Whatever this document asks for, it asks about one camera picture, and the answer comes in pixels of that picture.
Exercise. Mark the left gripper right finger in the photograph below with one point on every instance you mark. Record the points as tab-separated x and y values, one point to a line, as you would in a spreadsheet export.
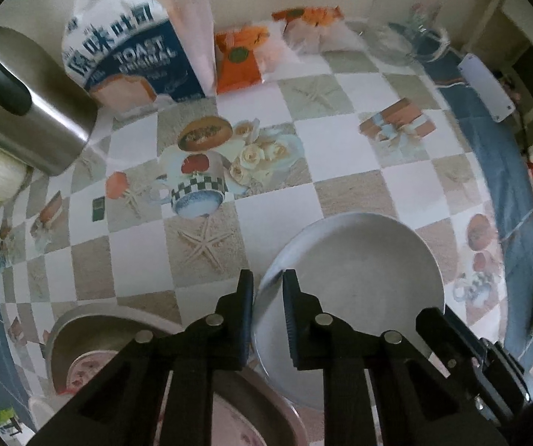
291	301

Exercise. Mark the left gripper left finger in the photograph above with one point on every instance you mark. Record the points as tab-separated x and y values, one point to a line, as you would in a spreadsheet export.
244	294

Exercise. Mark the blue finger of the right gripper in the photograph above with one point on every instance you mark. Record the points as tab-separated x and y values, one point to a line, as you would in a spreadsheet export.
443	339

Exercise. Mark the large white bowl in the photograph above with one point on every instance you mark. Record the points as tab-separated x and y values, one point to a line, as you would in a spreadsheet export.
368	269

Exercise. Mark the floral round plate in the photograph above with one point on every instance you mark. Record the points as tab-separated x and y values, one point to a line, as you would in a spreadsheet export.
230	428

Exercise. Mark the stainless steel round tray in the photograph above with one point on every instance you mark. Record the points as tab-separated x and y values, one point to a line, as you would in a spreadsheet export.
110	327

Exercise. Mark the strawberry pattern bowl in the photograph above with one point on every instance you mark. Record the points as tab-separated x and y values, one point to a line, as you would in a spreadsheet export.
85	367

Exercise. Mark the checkered tablecloth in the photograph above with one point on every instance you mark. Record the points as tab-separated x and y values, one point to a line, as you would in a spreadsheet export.
354	134

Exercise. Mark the orange snack packet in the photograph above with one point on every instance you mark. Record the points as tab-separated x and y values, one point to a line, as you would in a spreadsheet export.
316	30
247	55

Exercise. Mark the toast bread bag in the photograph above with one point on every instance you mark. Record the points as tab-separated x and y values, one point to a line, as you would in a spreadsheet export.
134	57

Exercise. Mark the clear glass pitcher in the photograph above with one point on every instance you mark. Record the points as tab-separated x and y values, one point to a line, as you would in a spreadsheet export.
400	32

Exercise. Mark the stainless steel thermos jug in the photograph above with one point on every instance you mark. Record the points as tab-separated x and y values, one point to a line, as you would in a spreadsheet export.
46	120

